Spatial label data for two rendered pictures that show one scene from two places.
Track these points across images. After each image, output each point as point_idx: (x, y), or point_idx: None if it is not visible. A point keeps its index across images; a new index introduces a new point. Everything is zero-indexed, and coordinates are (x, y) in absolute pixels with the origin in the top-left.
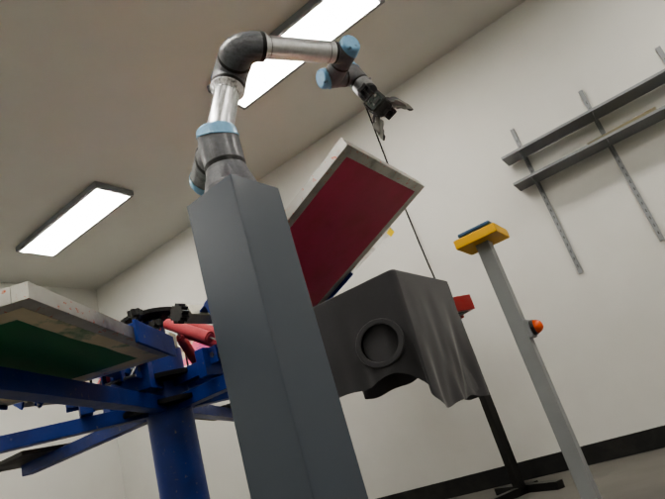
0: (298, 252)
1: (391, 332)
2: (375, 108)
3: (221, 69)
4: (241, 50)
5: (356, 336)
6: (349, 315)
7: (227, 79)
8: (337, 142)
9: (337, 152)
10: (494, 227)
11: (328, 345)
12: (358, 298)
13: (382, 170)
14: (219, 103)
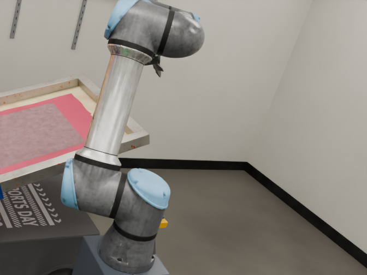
0: (1, 159)
1: (68, 270)
2: (147, 65)
3: (152, 44)
4: (188, 55)
5: (42, 271)
6: (47, 256)
7: (148, 60)
8: (144, 136)
9: (138, 145)
10: (166, 225)
11: (11, 273)
12: (63, 246)
13: None
14: (132, 95)
